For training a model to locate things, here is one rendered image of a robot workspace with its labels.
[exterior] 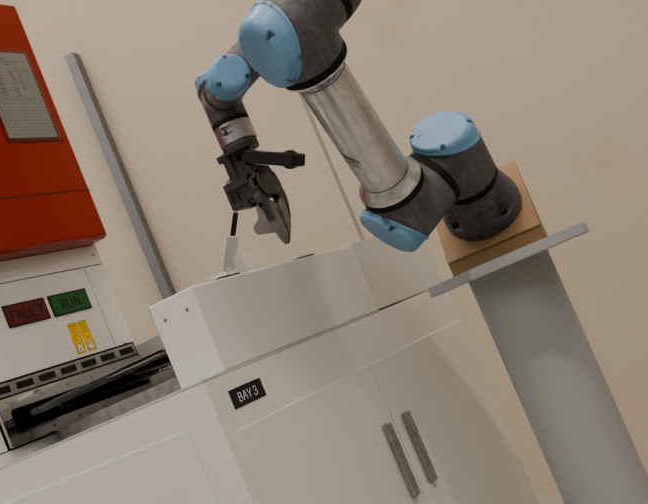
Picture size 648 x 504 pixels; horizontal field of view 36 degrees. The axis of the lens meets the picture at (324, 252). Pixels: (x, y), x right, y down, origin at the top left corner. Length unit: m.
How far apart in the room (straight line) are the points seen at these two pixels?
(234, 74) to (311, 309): 0.44
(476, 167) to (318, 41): 0.44
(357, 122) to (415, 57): 2.17
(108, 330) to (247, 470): 0.89
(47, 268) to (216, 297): 0.75
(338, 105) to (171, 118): 2.49
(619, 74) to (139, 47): 1.82
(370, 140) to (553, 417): 0.62
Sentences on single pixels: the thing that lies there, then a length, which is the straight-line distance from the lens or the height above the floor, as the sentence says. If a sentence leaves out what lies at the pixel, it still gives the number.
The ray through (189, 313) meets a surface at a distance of 1.57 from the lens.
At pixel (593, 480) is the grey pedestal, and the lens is 1.90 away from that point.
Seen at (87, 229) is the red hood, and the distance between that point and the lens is 2.34.
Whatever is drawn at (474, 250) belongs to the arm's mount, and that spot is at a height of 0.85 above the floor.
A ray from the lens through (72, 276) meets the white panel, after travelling 2.33.
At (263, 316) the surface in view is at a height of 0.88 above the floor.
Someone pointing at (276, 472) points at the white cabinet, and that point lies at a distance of 1.58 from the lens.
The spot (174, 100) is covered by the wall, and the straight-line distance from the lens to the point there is 4.02.
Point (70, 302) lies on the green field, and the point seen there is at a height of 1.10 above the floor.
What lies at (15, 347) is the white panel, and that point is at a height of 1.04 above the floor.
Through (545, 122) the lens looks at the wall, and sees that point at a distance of 3.67.
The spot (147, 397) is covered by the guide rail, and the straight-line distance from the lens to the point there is 1.94.
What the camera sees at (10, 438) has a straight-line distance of 2.06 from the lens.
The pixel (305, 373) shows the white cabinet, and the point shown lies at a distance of 1.73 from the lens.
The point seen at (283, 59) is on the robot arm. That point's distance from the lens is 1.47.
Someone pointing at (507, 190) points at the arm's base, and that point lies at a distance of 1.88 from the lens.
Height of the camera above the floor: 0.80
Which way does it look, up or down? 5 degrees up
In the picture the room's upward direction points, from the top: 23 degrees counter-clockwise
